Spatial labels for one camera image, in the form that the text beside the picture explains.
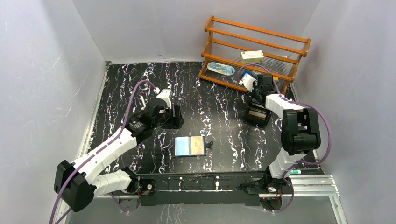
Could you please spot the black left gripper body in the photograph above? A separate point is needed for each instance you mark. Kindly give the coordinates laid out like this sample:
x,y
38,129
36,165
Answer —
x,y
177,116

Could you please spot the black leather card holder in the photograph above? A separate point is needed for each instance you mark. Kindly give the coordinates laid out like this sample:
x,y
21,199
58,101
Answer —
x,y
182,146

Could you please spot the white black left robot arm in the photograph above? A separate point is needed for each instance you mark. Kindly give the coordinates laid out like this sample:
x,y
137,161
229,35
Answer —
x,y
105,151

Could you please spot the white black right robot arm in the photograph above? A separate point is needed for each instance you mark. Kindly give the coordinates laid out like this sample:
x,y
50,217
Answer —
x,y
299,133

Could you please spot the black tray with cards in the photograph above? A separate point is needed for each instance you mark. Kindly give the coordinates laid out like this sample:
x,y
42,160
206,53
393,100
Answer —
x,y
257,113

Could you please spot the small pen on table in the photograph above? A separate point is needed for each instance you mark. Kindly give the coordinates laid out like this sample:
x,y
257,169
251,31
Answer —
x,y
143,103

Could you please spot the white blue packaged item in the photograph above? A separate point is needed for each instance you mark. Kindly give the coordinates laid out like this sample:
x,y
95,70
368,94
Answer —
x,y
223,69

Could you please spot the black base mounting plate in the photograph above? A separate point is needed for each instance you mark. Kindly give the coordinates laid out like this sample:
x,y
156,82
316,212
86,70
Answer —
x,y
203,188

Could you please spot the small blue cube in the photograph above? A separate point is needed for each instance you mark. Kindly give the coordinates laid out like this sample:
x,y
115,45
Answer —
x,y
246,72

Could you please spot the orange wooden shelf rack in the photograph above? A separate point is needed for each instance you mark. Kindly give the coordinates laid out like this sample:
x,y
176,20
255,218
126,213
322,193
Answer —
x,y
233,47

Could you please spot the white cardboard box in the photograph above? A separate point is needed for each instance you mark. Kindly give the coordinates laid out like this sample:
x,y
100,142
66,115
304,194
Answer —
x,y
256,56

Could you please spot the green white marker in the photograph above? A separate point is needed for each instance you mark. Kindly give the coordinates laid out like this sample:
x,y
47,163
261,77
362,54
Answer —
x,y
295,172

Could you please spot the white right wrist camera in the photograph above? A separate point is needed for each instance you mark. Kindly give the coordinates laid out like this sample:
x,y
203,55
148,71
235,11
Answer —
x,y
248,82

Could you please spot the aluminium frame rail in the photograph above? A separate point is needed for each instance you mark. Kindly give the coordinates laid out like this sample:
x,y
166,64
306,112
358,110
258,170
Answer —
x,y
311,185

